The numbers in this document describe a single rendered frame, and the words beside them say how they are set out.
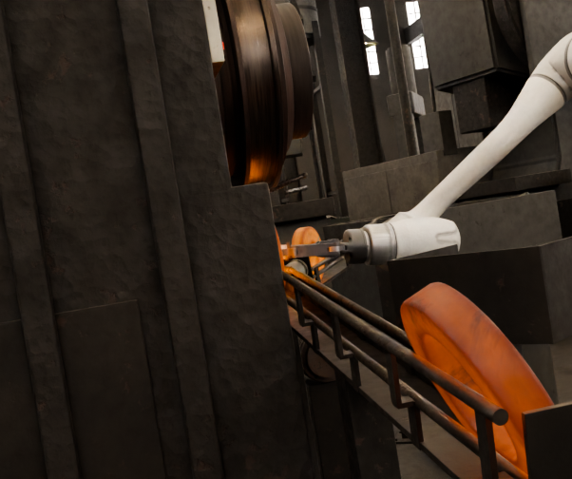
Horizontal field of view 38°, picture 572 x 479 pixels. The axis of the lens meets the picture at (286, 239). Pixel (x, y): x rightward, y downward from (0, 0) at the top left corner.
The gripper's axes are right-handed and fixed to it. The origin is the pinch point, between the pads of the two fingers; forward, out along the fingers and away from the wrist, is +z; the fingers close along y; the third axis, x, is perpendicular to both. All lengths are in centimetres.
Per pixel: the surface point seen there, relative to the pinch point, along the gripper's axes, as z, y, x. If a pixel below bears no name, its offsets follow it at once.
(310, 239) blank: -19.0, 46.1, 1.8
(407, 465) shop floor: -51, 75, -71
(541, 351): -105, 88, -42
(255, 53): 4.1, -22.4, 36.8
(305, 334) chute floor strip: 2.7, -42.4, -12.2
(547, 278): -27, -65, -5
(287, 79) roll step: -2.8, -16.4, 33.1
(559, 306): -29, -64, -9
